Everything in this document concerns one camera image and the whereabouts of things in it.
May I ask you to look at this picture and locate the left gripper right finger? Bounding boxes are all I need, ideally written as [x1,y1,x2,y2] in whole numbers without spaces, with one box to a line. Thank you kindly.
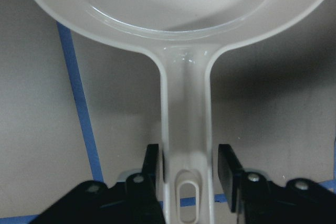
[218,144,245,223]

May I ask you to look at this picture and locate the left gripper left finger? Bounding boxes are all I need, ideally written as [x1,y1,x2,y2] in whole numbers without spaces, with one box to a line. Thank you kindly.
[142,144,164,223]

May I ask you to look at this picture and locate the beige dustpan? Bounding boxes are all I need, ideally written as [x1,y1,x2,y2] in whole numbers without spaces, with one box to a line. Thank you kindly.
[35,0,323,223]

